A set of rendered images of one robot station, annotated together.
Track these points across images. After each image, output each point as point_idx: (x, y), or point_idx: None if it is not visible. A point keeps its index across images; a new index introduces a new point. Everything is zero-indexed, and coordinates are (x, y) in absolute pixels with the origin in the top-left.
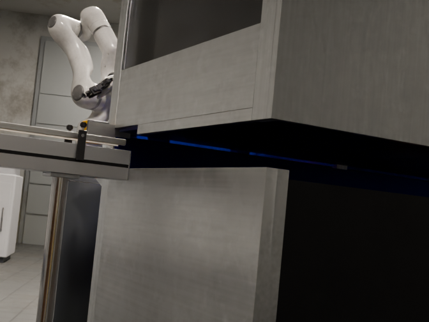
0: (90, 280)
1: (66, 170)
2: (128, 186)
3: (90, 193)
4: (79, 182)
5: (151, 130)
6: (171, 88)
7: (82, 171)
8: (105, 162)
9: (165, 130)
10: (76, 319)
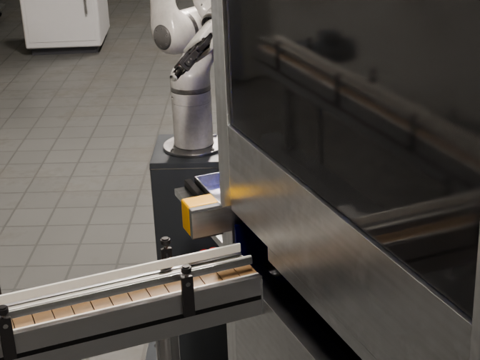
0: None
1: (173, 332)
2: (265, 323)
3: None
4: (187, 169)
5: (291, 281)
6: (316, 252)
7: (196, 326)
8: (226, 304)
9: (313, 306)
10: (213, 335)
